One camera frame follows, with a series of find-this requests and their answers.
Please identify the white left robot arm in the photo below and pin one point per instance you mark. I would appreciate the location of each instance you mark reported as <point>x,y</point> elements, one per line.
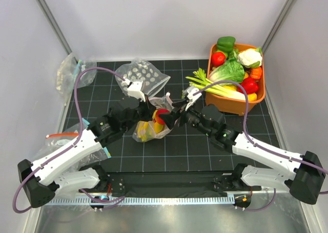
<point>37,178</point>

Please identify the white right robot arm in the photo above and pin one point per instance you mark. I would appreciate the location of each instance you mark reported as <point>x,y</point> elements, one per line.
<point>301,175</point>

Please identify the black grid cutting mat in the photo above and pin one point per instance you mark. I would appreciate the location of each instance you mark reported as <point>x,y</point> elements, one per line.
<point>183,149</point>

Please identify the blue-zipper bag back left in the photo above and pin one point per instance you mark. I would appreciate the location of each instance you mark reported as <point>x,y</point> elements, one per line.
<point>67,74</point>

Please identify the yellow banana bunch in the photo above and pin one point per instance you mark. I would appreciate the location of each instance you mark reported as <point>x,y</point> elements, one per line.
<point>145,131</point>

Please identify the blue-zipper bag front left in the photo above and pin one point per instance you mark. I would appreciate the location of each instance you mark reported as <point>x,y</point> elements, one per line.
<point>96,156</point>

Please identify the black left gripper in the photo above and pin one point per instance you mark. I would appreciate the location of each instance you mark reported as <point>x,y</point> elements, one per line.
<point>149,109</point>

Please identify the green bell pepper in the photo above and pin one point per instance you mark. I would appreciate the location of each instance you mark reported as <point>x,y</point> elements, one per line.
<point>226,43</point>

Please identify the blue-zipper bag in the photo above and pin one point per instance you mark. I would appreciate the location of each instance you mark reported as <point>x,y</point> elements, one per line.
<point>96,156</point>
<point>67,74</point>

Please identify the red tomato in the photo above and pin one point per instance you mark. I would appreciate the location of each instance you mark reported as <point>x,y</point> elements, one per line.
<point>218,59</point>

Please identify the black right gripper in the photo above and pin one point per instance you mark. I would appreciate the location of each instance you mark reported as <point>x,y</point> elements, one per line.
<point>170,119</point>

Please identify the green lettuce cabbage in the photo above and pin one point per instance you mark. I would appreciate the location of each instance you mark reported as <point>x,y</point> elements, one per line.
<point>231,70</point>

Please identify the white-dotted zip bag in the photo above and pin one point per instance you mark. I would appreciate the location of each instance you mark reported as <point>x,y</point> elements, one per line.
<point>139,69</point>

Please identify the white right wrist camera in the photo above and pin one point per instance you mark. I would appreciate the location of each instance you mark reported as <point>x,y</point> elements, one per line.
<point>191,95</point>

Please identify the orange plastic basket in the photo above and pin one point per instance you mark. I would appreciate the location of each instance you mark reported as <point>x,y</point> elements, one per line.
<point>230,105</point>

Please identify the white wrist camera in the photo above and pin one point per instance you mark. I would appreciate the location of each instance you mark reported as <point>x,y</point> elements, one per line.
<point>134,89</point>
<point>191,95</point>

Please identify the white cauliflower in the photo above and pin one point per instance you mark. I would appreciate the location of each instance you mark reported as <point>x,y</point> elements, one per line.
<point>250,58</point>

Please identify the small orange pumpkin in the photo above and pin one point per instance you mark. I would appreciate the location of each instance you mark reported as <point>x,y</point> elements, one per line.
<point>256,73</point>

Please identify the yellow lemon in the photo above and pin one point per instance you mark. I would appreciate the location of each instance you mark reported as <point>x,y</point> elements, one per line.
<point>252,97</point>

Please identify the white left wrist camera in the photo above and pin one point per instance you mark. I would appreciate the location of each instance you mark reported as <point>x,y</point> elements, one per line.
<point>134,89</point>

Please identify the green celery stalks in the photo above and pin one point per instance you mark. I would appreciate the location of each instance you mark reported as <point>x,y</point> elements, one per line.
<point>199,79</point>

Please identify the pink-zipper zip bag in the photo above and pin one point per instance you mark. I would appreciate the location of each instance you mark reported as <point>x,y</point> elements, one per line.
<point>164,102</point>

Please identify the orange-zipper bag front left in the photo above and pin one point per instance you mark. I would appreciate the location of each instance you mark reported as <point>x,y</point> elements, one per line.
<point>57,140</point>

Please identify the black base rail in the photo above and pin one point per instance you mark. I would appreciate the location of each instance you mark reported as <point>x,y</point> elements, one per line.
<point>195,184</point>

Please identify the red bell pepper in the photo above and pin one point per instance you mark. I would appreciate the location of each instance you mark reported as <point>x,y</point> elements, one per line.
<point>250,85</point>

